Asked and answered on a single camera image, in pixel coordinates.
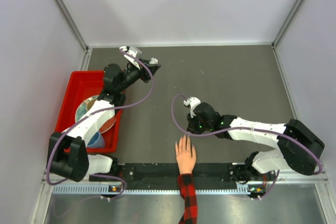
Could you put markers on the white nail polish bottle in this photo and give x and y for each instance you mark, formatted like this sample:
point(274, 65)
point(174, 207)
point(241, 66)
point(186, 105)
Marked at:
point(153, 61)

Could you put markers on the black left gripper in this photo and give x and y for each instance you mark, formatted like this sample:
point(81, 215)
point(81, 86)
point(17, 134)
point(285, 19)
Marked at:
point(145, 73)

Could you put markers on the aluminium corner post left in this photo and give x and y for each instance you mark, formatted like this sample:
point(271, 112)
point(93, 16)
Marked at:
point(75, 31)

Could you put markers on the red plaid sleeve forearm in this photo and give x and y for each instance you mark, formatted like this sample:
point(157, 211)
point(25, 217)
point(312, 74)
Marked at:
point(188, 194)

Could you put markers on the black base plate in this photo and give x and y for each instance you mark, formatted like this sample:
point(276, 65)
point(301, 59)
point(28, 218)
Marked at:
point(163, 176)

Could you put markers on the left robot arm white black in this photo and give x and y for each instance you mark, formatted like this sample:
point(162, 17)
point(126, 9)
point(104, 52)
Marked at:
point(67, 154)

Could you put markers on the aluminium rail with slots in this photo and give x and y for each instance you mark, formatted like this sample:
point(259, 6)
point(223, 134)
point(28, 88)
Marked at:
point(92, 185)

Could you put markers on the red brown plate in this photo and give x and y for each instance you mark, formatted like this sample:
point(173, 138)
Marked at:
point(108, 125)

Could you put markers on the tan ceramic bowl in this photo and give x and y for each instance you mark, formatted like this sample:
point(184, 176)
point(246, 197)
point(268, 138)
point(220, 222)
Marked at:
point(90, 104)

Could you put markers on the aluminium corner post right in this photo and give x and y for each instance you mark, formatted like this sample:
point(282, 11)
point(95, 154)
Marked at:
point(293, 12)

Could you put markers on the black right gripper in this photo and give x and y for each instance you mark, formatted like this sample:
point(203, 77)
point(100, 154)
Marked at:
point(192, 126)

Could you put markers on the mannequin hand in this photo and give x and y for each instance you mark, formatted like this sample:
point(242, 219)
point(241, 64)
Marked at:
point(185, 155)

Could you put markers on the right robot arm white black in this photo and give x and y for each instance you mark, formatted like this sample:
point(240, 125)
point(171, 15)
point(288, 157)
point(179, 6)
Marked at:
point(294, 146)

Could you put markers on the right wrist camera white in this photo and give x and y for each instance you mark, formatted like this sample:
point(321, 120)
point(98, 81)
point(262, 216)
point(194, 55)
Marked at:
point(192, 103)

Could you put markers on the red plastic bin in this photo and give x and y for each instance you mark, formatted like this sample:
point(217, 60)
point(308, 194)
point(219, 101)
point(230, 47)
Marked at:
point(81, 86)

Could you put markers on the aluminium corner post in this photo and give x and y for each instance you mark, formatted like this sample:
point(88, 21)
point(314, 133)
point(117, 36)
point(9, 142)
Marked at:
point(293, 12)
point(75, 31)

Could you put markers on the blue plastic cup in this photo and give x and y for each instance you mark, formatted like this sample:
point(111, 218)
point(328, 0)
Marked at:
point(97, 141)

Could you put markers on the blue patterned plate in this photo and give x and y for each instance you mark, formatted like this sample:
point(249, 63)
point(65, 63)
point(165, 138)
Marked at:
point(82, 108)

